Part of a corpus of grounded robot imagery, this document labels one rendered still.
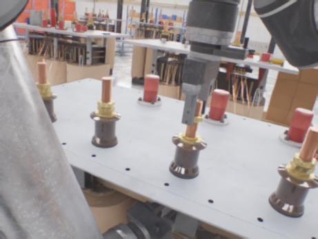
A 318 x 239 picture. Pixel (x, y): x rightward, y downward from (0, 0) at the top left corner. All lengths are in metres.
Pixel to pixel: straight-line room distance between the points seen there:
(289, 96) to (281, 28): 4.93
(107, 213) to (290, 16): 0.86
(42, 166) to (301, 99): 5.23
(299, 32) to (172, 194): 0.42
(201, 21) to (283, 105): 4.91
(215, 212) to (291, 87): 4.83
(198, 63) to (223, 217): 0.34
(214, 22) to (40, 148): 0.40
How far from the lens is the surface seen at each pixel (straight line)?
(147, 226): 0.66
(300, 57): 0.45
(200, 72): 0.52
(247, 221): 0.59
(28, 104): 0.26
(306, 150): 0.60
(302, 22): 0.41
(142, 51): 6.84
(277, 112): 5.41
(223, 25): 0.53
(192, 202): 0.59
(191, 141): 0.61
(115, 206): 0.98
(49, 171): 0.27
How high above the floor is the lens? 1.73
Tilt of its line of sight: 22 degrees down
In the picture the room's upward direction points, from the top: 7 degrees clockwise
